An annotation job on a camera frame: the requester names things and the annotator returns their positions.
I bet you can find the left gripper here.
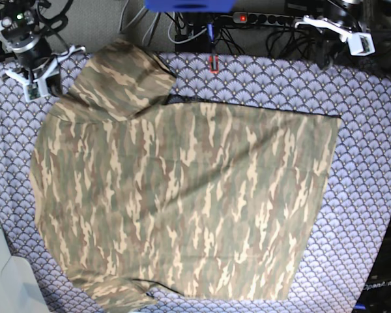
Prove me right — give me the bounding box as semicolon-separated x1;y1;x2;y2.
294;15;375;55

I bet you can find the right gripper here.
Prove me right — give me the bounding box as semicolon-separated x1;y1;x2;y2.
5;45;85;102

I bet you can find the camouflage T-shirt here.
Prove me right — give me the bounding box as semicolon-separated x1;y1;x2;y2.
30;40;341;312

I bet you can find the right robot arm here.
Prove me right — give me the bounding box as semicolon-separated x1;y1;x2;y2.
0;1;85;102

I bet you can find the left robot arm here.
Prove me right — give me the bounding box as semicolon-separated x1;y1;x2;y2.
294;1;375;57

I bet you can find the fan-patterned purple tablecloth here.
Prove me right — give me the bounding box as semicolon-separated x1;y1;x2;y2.
0;53;391;312

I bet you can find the black power strip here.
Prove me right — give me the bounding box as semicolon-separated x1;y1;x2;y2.
231;12;300;27

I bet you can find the red and black clamp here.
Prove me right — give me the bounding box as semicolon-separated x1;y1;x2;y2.
209;54;219;74

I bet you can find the white plastic bin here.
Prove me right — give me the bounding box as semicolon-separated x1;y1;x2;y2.
0;225;49;312

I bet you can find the black OpenArm box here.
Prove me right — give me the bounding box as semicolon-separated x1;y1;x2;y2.
353;220;391;312

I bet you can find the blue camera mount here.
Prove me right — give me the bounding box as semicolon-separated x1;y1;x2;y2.
145;0;235;13

